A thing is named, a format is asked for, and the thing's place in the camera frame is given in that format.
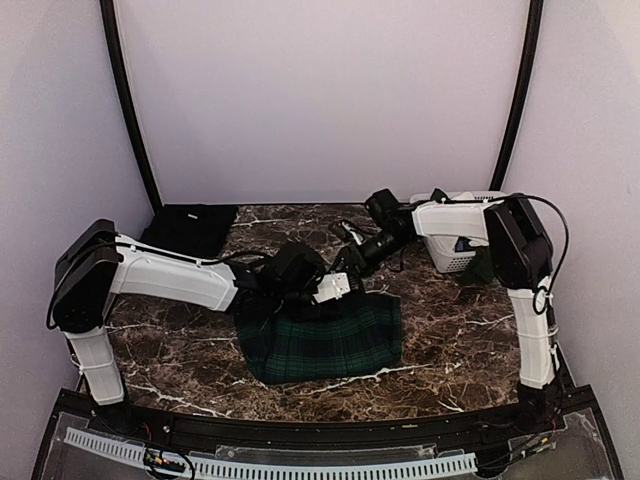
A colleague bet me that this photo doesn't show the dark green plaid garment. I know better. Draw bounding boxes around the dark green plaid garment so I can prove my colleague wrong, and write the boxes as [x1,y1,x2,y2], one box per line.
[234,293,403,385]

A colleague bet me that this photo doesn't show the white laundry basket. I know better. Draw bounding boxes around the white laundry basket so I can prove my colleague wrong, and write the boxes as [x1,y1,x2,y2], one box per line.
[410,191,504,273]

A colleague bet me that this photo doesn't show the black t-shirt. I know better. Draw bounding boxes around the black t-shirt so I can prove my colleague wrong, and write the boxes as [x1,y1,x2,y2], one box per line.
[140,204,239,258]

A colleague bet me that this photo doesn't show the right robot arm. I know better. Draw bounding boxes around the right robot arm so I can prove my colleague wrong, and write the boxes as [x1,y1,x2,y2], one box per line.
[330,190,559,390]

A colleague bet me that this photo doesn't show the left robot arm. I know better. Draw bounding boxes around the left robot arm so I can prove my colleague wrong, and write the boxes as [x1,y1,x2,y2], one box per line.
[47,219,351,436]

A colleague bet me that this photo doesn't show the dark green cloth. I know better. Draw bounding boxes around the dark green cloth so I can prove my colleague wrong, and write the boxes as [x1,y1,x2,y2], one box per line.
[458,247,495,286]

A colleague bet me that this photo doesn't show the white garment in basket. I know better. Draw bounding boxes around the white garment in basket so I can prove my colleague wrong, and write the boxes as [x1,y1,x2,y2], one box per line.
[440,191,481,204]

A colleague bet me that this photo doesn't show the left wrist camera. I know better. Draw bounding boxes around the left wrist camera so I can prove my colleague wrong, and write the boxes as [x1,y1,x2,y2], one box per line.
[259,242,366,306]

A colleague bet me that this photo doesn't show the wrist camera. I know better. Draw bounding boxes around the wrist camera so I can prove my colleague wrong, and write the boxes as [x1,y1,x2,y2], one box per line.
[259,242,366,306]
[329,188,414,251]

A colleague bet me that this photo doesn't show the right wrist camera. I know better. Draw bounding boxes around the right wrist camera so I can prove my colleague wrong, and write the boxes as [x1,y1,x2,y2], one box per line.
[329,188,414,251]

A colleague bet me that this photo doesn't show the black front rail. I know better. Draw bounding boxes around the black front rail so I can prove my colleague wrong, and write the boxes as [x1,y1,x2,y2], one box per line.
[89,399,566,454]

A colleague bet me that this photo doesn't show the white slotted cable duct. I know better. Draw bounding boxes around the white slotted cable duct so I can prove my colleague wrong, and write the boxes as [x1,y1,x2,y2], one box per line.
[63,427,477,479]

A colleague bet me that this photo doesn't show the right black frame post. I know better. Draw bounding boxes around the right black frame post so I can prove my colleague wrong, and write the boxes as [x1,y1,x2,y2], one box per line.
[489,0,544,190]

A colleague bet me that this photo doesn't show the black frame post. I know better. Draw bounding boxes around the black frame post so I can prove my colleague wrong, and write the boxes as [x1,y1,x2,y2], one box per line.
[489,0,544,190]
[99,0,163,213]

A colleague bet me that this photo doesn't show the left black frame post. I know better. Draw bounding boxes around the left black frame post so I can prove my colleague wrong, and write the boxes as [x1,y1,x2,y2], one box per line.
[99,0,163,213]

